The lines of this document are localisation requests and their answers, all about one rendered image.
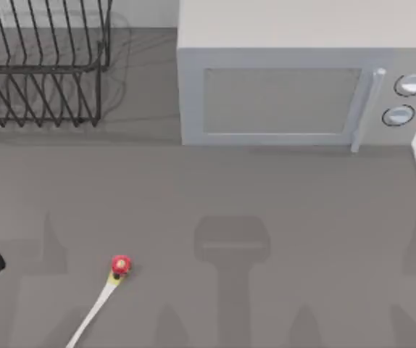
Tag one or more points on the microwave door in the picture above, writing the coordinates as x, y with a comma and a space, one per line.
280, 101

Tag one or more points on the pale microwave oven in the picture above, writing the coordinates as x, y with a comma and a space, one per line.
302, 40

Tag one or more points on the white spoon with red figure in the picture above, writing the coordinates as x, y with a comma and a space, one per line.
101, 299

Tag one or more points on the small microwave knob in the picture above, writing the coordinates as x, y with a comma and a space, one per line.
398, 115

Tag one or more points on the large microwave knob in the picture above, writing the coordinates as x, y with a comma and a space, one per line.
412, 83

